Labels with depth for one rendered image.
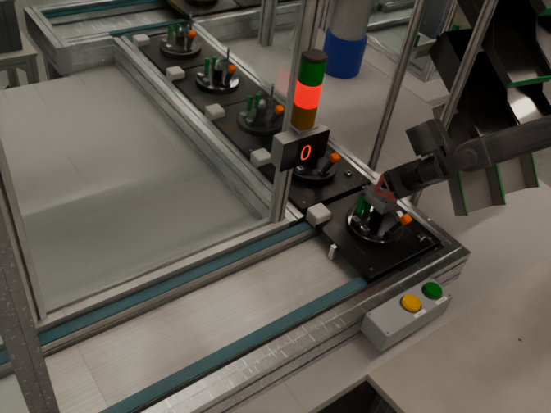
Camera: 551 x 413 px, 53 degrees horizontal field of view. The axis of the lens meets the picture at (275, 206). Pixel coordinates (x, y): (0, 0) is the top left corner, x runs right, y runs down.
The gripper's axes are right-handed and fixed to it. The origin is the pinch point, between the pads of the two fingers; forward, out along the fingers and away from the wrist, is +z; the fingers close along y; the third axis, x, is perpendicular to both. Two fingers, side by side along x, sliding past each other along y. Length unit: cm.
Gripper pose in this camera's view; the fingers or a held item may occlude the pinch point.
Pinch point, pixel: (384, 187)
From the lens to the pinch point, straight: 130.9
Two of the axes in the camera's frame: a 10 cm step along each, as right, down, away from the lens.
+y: -8.1, 3.2, -4.9
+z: -4.6, 1.9, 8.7
